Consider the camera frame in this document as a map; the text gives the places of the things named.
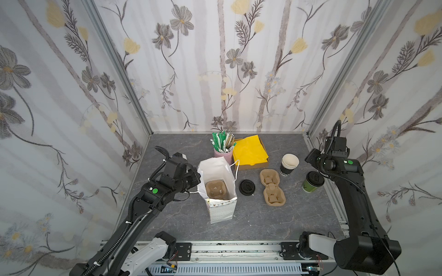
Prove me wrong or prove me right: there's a white patterned paper bag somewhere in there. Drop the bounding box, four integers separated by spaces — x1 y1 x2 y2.
197 157 238 224

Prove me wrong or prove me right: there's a brown pulp carrier top piece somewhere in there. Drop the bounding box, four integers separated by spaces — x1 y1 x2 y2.
206 179 229 200

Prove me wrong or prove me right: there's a green paper cup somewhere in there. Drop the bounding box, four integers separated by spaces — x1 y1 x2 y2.
302 179 318 193

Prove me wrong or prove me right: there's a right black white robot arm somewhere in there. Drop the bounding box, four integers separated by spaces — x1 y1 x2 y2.
298 149 402 275

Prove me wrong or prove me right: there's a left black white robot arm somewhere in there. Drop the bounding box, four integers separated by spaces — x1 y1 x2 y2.
69 164 200 276

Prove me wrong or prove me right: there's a black paper cup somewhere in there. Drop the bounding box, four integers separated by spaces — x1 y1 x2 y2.
280 154 300 176

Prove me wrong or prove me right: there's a pink cup holder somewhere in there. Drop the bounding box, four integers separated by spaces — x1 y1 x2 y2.
214 150 234 165

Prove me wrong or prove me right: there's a brown cardboard napkin box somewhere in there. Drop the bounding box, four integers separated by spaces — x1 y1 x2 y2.
234 137 270 171

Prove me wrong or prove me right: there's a green white straws bundle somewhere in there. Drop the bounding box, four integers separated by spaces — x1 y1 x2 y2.
211 131 236 154

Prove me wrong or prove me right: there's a black cup lid stack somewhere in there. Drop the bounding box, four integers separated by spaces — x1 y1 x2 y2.
239 179 256 196

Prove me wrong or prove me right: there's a brown pulp cup carrier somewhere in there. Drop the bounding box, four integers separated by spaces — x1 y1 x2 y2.
260 169 287 207

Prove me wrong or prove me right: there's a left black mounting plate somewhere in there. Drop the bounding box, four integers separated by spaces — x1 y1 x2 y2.
163 243 192 262

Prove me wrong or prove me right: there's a black mounting plate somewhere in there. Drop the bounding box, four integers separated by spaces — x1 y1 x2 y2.
279 241 329 261
163 243 192 262

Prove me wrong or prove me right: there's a yellow napkins stack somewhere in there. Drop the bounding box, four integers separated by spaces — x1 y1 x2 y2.
232 135 269 167

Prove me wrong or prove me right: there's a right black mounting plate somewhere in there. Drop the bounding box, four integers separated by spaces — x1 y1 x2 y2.
279 241 329 261

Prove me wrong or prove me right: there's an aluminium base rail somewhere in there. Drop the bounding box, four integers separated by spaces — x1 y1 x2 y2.
137 239 384 276

